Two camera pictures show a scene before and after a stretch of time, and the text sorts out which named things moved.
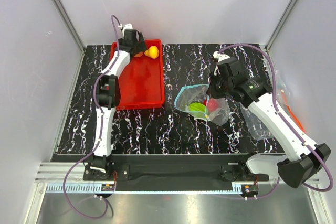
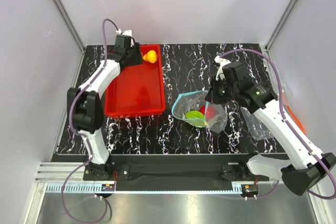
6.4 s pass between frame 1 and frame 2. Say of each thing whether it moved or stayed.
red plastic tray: moved
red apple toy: moved
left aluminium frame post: stayed
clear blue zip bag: moved
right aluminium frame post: stayed
